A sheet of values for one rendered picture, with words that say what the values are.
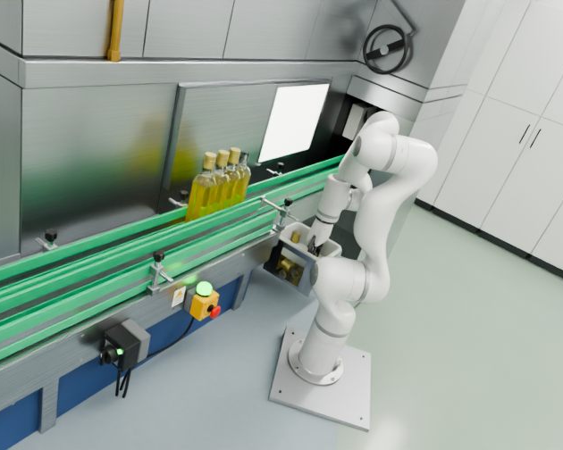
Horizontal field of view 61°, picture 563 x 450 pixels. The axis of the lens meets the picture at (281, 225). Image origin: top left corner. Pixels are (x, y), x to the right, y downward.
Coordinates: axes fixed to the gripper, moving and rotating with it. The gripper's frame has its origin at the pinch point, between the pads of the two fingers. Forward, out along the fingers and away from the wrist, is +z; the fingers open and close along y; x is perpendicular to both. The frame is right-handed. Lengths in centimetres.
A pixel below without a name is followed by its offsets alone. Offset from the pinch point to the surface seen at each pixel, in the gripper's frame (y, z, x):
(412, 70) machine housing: -75, -63, -13
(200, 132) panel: 30, -36, -39
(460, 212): -350, 81, 6
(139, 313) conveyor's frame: 73, -1, -12
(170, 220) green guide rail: 46, -12, -31
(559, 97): -349, -52, 36
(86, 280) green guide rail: 83, -11, -22
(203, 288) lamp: 54, -3, -8
